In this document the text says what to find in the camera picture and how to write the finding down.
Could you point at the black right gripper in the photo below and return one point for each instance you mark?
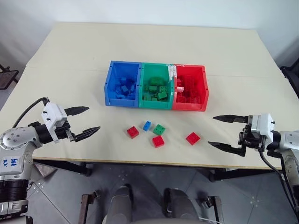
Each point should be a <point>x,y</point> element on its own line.
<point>250,140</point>

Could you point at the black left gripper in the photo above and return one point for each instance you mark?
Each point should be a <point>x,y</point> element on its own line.
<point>62,131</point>

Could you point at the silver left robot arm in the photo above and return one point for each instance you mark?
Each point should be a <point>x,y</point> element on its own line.
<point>16,138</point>

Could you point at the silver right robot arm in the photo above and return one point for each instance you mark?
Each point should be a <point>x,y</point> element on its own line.
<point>289,140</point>

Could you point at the red toy brick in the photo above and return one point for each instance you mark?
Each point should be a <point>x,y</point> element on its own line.
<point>158,141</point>
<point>133,132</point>
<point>193,138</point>

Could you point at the blue plastic bin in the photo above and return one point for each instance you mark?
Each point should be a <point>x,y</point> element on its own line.
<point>109,81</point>

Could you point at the red plastic bin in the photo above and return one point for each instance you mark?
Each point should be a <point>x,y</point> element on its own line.
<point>203,88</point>

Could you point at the green plastic bin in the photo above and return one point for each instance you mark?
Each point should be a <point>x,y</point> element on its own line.
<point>142,102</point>

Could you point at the small blue toy brick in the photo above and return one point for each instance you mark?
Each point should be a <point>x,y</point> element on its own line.
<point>147,126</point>

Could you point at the white paper label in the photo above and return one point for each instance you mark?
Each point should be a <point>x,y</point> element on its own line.
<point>180,89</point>

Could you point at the green toy brick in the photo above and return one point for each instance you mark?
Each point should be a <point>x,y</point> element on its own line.
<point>159,129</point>
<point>162,89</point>
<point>153,88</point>
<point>162,96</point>

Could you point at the brown metal stand bar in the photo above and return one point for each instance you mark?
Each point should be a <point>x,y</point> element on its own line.
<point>213,207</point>
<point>87,206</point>

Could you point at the white tape strip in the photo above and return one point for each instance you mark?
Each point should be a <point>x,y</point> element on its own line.
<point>172,72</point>

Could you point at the dark chair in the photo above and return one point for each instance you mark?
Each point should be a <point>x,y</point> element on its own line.
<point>8,75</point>

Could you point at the dark rounded shape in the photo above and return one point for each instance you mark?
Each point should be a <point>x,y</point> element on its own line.
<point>121,205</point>

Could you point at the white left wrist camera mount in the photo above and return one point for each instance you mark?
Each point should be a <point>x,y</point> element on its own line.
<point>54,114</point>

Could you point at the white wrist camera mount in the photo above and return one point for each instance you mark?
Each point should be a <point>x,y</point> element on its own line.
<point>54,114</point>
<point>262,126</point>

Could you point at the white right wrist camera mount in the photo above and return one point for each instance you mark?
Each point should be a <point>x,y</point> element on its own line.
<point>262,126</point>

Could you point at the black table frame bar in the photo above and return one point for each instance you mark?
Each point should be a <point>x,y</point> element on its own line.
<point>243,174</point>
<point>63,166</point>

